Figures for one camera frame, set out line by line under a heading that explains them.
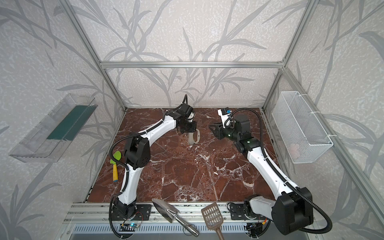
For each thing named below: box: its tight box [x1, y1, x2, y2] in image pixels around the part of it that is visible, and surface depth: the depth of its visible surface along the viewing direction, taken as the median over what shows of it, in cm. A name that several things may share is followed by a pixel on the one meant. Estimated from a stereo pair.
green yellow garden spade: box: [109, 150, 122, 182], surface depth 88 cm
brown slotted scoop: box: [201, 202, 225, 240], surface depth 72 cm
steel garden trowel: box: [151, 198, 200, 237], surface depth 74 cm
